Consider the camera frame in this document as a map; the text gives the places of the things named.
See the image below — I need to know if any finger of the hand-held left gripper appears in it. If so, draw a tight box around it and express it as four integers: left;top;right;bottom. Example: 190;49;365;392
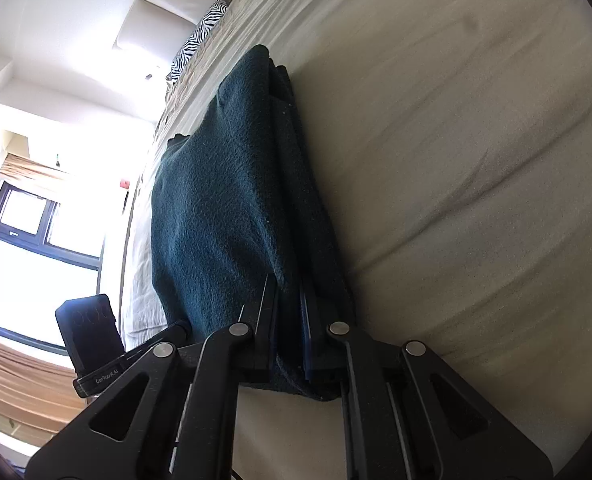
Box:
123;322;193;361

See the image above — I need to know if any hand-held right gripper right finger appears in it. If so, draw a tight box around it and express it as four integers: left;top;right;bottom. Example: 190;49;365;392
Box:
300;285;554;480

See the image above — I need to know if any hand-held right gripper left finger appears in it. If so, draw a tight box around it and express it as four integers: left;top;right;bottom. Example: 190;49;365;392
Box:
24;274;281;480

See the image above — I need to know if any dark teal knit garment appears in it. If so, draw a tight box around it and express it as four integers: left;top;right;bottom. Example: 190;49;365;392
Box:
151;44;357;402

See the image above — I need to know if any dark framed window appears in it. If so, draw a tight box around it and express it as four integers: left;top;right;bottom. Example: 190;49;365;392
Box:
0;182;106;356

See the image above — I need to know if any beige window blind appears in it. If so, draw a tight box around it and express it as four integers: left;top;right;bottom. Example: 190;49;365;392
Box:
0;152;71;191

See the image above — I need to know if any bed with beige sheet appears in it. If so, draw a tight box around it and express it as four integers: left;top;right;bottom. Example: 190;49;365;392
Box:
120;0;592;480

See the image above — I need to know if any zebra print pillow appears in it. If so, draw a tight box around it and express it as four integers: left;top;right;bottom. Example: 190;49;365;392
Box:
166;0;230;86

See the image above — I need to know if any cream padded headboard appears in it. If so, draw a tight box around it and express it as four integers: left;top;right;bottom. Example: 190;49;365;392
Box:
113;0;261;56

